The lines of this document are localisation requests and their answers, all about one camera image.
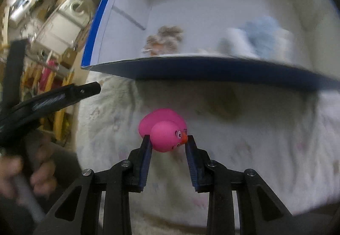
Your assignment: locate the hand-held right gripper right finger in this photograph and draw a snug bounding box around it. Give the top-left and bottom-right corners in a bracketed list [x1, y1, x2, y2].
[185, 135, 295, 235]

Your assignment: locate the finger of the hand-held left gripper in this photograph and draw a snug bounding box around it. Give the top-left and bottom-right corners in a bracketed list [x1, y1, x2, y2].
[5, 40, 28, 113]
[0, 82, 102, 149]

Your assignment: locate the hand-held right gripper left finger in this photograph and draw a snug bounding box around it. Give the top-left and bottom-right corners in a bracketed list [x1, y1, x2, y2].
[34, 135, 153, 235]

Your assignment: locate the pink rubber duck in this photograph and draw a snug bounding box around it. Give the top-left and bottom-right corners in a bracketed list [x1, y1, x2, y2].
[139, 108, 188, 153]

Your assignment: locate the beige scrunchie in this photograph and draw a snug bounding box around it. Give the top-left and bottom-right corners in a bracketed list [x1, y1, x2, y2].
[145, 25, 184, 55]

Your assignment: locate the white fluffy sock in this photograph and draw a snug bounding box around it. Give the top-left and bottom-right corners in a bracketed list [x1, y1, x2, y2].
[218, 28, 250, 56]

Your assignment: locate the light blue scrunchie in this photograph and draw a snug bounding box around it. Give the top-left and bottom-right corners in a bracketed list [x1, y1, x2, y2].
[243, 16, 286, 59]

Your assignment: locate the blue cardboard box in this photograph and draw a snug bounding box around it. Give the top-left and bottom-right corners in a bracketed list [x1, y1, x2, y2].
[81, 0, 340, 92]

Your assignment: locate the person's left hand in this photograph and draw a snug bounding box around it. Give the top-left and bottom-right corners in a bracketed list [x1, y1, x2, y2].
[0, 131, 57, 198]

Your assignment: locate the yellow wooden rack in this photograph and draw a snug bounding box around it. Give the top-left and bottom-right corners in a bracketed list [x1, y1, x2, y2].
[24, 62, 75, 140]

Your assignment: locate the white floor cabinet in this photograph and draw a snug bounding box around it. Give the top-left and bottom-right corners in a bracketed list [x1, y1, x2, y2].
[34, 12, 83, 50]

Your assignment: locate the white washing machine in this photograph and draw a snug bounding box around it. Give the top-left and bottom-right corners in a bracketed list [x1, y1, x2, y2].
[60, 0, 91, 26]

